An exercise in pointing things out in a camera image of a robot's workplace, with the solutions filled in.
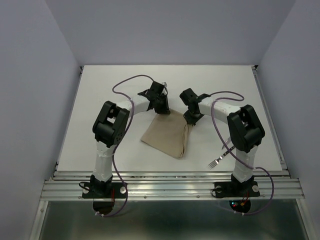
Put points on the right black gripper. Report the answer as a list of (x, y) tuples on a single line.
[(189, 119)]

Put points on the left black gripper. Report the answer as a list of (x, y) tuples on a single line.
[(165, 109)]

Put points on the beige cloth napkin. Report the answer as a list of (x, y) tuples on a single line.
[(168, 133)]

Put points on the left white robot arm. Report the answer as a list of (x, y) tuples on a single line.
[(113, 122)]

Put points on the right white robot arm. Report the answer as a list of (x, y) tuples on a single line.
[(245, 128)]

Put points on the steel knife black handle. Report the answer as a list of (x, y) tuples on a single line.
[(226, 143)]

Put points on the steel fork black handle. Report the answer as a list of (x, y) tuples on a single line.
[(215, 162)]

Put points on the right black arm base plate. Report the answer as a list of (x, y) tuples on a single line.
[(228, 189)]

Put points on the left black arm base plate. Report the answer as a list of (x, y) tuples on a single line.
[(115, 190)]

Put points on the aluminium front rail frame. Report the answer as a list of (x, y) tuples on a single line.
[(161, 186)]

